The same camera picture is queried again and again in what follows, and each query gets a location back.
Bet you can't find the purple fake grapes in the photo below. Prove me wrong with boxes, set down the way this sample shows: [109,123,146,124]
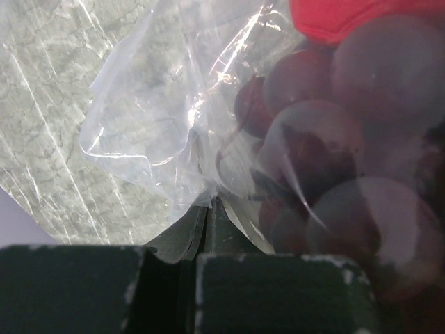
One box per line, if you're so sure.
[215,13,444,333]

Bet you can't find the red fake pepper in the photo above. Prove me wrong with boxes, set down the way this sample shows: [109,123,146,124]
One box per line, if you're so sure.
[289,0,437,45]

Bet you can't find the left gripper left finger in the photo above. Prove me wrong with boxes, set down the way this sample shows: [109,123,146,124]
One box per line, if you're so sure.
[145,206,208,261]

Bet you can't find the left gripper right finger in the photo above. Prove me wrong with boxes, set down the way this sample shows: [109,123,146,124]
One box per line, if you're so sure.
[204,198,272,257]

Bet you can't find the clear zip top bag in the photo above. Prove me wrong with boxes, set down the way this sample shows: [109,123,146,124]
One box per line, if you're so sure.
[78,0,445,334]

